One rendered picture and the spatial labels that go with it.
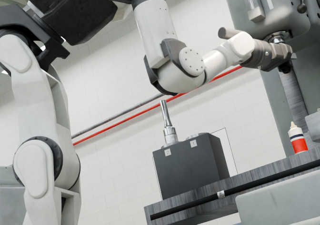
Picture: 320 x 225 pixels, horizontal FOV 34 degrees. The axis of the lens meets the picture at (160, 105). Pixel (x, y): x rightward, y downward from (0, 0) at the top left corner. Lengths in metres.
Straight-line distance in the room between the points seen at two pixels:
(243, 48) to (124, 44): 6.42
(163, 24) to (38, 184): 0.51
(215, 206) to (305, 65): 0.73
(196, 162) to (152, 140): 5.46
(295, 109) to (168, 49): 0.89
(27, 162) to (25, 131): 0.11
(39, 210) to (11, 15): 0.59
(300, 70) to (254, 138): 4.35
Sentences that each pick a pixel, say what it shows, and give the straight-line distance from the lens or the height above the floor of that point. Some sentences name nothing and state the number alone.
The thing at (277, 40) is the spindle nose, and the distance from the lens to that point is 1.71.
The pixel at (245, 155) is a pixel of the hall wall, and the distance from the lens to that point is 6.43.
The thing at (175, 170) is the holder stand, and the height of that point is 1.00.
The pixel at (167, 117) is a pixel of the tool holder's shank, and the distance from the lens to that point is 1.90.
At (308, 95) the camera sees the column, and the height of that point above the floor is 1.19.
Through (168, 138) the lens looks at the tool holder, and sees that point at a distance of 1.86.
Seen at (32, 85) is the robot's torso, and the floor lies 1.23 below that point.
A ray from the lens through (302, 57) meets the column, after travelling 2.09.
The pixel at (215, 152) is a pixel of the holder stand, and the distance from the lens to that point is 1.76.
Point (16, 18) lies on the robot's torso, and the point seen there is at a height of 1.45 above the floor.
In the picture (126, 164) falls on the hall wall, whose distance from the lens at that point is 7.46.
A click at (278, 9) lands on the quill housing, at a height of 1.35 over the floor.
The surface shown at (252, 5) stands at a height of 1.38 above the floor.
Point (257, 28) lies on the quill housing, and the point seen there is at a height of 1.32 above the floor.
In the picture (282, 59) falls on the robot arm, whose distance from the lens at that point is 1.64.
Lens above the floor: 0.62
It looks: 19 degrees up
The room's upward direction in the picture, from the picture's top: 13 degrees counter-clockwise
